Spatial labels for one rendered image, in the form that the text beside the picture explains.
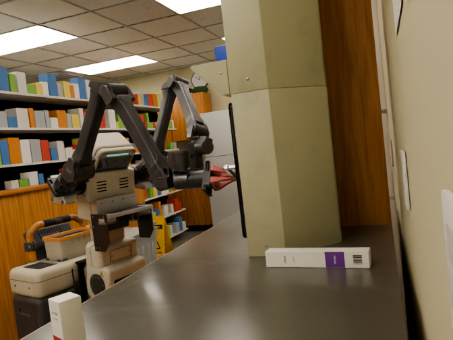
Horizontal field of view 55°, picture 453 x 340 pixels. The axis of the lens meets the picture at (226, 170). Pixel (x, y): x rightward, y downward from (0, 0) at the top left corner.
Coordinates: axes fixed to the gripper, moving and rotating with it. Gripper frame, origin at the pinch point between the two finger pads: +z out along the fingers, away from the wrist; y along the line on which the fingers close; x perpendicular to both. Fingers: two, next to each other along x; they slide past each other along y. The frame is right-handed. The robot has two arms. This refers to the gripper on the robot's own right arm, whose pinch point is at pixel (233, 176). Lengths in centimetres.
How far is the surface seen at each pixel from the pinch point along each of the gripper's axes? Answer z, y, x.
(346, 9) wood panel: 38, 57, -5
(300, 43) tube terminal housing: 24.9, 30.2, -21.0
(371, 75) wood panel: 44, 37, 7
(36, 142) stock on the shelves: -235, 123, 145
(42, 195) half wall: -185, 57, 117
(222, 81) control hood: 2.6, 18.6, -23.4
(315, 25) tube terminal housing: 29, 37, -20
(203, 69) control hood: -2.5, 22.3, -25.5
